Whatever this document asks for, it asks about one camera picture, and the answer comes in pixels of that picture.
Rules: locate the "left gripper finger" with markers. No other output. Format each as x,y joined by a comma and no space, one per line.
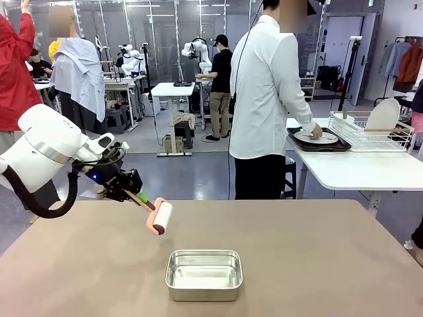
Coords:
120,197
142,198

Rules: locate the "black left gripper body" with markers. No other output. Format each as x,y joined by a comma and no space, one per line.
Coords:
112,180

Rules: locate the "pink lint roller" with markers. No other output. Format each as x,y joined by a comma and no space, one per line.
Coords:
162,214

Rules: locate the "person right forearm white sleeve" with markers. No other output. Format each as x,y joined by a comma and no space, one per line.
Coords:
302,115

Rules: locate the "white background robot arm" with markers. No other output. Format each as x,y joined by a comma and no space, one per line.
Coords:
132,59
201,54

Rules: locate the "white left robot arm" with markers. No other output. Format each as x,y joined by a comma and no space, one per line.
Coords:
43,138

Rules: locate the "person right hand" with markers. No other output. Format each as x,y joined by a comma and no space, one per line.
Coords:
317,131

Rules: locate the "grey plastic step stool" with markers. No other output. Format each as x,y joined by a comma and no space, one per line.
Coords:
117,120

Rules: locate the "cardboard box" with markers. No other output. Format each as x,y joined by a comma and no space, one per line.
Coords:
173,145

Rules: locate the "beige cloth pile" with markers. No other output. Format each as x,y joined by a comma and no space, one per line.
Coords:
183,119

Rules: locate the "small white standing desk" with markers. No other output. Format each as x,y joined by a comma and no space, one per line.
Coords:
172,90

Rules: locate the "mannequin in striped shirt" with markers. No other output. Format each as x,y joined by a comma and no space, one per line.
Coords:
79,72

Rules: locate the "rectangular stainless steel tray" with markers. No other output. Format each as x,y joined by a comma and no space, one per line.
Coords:
205,294

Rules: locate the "seated person in black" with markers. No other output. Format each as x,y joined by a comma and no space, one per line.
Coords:
39,64

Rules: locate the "mannequin in red jacket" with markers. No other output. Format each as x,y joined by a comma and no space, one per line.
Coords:
16,82

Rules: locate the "yellow garment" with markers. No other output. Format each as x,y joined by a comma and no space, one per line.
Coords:
54,51

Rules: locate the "standing person in black shirt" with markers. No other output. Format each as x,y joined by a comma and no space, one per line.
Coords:
220,72

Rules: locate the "dark stool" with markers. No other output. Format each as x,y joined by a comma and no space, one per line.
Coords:
290,180

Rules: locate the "person in white shirt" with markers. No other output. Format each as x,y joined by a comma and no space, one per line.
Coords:
264,82

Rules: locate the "black bags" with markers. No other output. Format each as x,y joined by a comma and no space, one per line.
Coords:
330,79

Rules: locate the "large white side table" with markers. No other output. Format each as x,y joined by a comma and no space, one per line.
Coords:
363,171

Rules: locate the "white power socket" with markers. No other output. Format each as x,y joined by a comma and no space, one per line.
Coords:
375,204

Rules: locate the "bystander leg with white shoe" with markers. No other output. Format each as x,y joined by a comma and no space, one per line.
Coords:
417,241

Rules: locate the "pink garment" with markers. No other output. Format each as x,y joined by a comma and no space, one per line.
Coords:
418,115

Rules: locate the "light blue hanging shirt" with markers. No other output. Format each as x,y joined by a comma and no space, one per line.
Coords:
395,57

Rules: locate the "orange hanging jacket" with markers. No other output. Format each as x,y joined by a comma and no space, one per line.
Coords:
411,64

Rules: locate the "black clothes rack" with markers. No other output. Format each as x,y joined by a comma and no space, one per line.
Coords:
396,38

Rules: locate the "black camera tripod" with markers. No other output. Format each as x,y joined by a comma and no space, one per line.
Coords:
147,79

